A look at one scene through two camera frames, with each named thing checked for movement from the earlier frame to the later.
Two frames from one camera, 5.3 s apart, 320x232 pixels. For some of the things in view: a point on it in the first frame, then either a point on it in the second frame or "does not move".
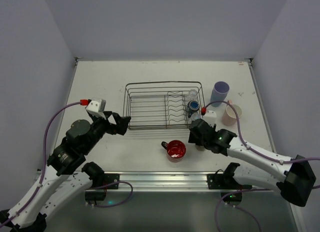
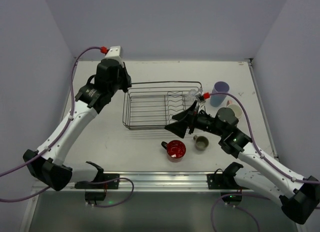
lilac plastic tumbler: x=219 y=92 does not move
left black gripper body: x=111 y=123 → x=127 y=79
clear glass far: x=192 y=95 does not move
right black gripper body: x=198 y=131 → x=192 y=120
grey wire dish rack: x=162 y=104 does not move
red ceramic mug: x=176 y=150 does not move
